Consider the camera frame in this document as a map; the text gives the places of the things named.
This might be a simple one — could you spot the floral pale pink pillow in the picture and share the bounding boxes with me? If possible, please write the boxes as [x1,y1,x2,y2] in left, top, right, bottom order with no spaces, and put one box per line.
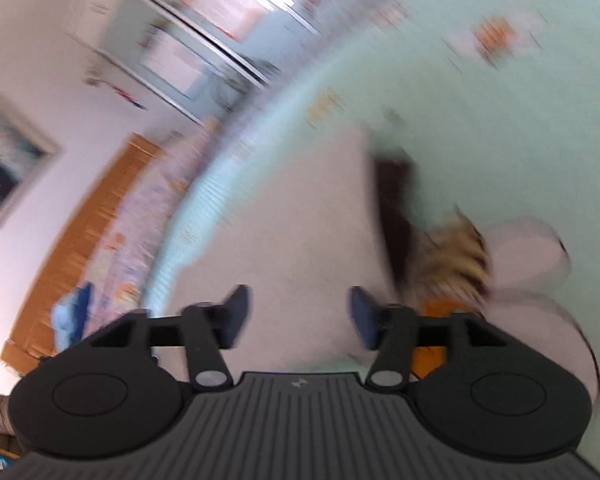
[79,129,222,322]

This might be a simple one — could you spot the white wardrobe with glass doors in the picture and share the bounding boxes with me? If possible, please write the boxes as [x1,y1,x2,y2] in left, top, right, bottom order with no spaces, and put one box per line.
[64,0,383,128]

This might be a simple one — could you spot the white printed garment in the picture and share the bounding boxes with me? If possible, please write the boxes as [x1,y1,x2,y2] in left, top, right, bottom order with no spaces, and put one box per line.
[171,124,402,377]

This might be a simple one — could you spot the dark maroon garment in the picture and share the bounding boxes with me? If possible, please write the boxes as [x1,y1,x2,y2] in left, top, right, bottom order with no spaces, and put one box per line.
[371,156,437,297]

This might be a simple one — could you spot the blue cloth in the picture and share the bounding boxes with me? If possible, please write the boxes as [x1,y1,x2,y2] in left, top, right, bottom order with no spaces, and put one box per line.
[49,281,95,352]

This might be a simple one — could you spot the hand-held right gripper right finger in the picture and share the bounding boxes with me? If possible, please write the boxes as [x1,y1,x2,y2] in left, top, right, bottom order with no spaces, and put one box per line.
[349,285,512,389]

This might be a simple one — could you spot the light green quilted blanket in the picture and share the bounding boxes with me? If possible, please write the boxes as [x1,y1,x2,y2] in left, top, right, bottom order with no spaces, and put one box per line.
[144,0,600,401]

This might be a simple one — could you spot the wooden headboard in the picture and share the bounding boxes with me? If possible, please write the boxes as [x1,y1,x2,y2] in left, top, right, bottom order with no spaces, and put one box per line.
[0,131,162,377]

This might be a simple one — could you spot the framed wall picture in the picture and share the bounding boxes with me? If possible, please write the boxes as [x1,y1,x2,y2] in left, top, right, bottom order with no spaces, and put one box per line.
[0,91,62,229]

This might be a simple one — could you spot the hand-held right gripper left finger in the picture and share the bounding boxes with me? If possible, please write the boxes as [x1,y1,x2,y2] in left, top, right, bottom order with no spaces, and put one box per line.
[87,284,251,391]

